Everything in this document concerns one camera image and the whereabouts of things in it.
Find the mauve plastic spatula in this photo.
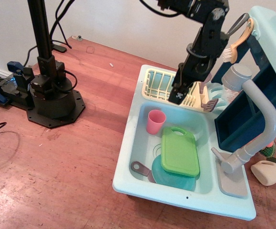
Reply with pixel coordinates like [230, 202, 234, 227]
[201, 98, 219, 112]

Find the mauve pan handle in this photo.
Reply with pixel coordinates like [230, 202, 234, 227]
[131, 161, 156, 183]

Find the light teal toy sink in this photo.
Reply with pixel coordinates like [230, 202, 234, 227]
[112, 65, 256, 220]

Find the cream dish drying rack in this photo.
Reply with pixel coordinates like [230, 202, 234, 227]
[142, 68, 211, 113]

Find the pink plastic cup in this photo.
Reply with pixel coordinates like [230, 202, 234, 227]
[146, 109, 166, 135]

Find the grey toy faucet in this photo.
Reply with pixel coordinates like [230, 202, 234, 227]
[213, 63, 276, 174]

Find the teal plastic plate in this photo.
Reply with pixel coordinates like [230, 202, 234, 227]
[151, 155, 195, 191]

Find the blue black clamp device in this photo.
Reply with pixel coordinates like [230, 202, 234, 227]
[0, 62, 35, 110]

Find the green toy vegetable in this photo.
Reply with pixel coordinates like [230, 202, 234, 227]
[259, 141, 276, 157]

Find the toy knife grey handle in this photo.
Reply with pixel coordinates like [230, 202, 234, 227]
[226, 13, 249, 38]

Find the dark blue shelf unit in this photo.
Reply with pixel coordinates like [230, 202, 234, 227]
[215, 36, 276, 152]

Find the mauve plastic spoon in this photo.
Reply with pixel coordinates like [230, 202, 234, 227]
[199, 73, 212, 94]

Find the orange dish brush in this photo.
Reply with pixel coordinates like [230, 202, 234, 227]
[223, 18, 254, 64]

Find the beige ceramic jug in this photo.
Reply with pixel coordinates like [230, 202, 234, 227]
[250, 160, 276, 186]

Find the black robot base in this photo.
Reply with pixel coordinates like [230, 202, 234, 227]
[27, 0, 86, 128]

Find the green cutting board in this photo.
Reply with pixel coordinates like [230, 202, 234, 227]
[161, 126, 200, 177]

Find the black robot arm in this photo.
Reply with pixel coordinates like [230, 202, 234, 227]
[140, 0, 229, 105]

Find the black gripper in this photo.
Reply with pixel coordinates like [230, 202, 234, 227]
[168, 51, 217, 105]

